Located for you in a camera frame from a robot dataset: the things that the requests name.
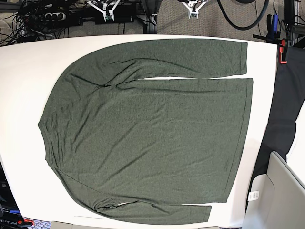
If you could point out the dark green long-sleeve shirt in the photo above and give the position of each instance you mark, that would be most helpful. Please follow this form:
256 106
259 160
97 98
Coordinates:
150 132

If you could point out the black garment on right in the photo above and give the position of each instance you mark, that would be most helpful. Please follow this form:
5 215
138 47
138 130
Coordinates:
288 98

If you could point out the white price tag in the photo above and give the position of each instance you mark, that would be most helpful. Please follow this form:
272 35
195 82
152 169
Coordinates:
252 196

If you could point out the white power strip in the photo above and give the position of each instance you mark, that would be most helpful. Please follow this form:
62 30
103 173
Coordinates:
57 16

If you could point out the red clamp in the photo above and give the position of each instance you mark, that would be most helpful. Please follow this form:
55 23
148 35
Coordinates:
283 51

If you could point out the grey plastic bin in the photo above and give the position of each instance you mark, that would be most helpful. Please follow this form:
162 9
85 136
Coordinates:
281 203

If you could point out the black box with orange logo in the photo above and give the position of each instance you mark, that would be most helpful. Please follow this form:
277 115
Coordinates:
10 215

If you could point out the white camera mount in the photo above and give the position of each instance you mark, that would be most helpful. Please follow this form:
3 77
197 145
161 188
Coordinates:
106 7
193 7

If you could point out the blue handled clamp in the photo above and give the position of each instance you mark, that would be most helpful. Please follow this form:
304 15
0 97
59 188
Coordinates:
272 26

